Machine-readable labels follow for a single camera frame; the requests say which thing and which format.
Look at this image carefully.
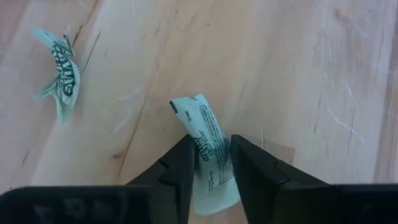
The green stevia packet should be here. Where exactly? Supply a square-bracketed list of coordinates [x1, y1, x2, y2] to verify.
[169, 93, 242, 218]
[30, 26, 82, 124]

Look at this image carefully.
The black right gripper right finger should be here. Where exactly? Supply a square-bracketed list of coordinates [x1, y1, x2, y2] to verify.
[229, 134, 398, 224]

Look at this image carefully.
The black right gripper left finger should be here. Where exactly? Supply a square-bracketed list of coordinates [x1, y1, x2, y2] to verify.
[0, 134, 196, 224]

